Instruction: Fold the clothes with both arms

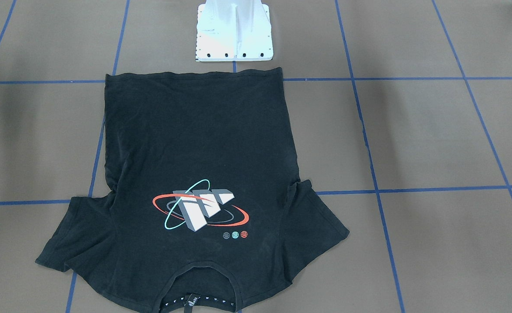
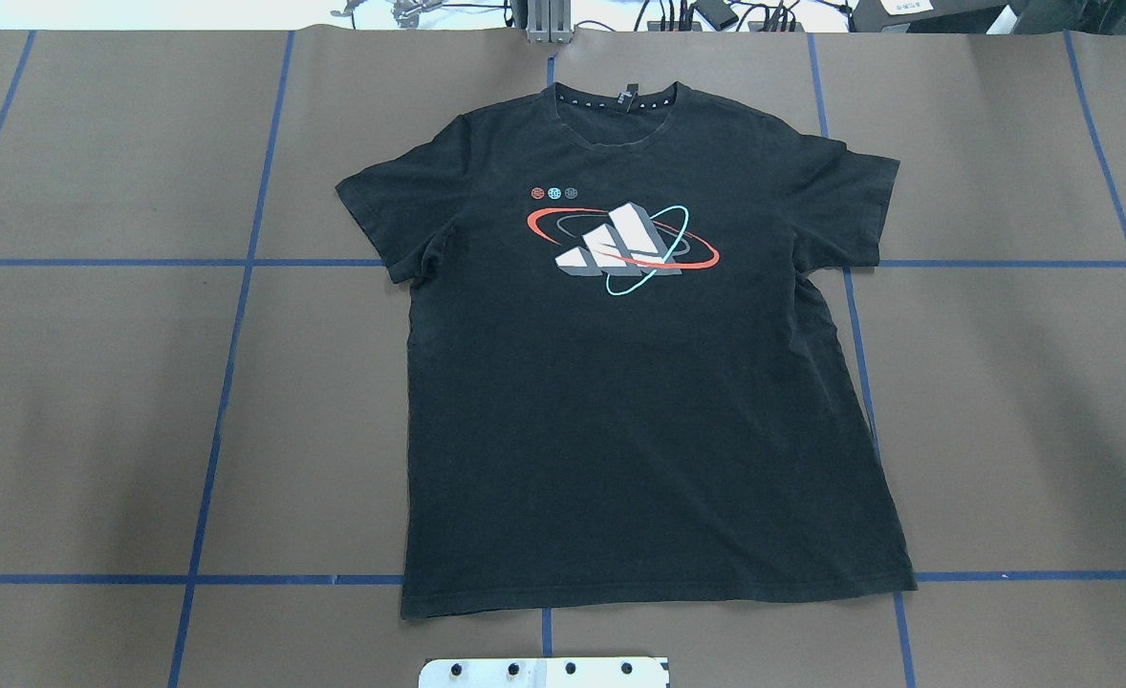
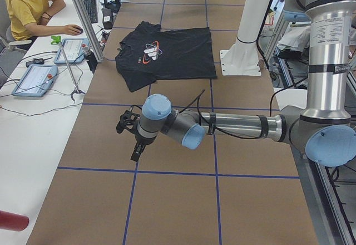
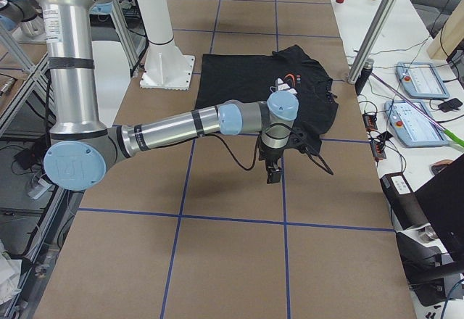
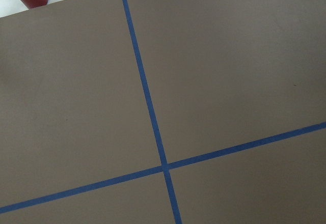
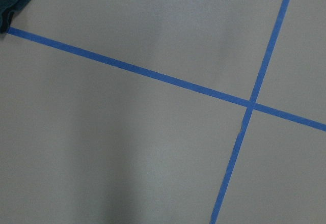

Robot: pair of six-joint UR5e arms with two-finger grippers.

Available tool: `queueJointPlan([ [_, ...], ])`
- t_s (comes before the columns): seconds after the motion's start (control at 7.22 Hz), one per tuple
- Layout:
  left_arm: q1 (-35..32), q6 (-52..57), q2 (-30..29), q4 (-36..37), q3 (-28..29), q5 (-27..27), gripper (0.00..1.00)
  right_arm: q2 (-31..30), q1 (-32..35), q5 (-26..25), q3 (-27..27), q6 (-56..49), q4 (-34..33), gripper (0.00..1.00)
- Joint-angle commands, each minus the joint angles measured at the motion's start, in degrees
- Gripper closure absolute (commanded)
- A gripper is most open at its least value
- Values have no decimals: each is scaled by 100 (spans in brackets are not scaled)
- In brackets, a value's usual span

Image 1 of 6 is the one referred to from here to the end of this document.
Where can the black t-shirt with logo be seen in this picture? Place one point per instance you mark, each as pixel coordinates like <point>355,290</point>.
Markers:
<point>205,205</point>

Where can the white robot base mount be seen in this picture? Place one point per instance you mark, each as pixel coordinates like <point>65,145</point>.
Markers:
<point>233,30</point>

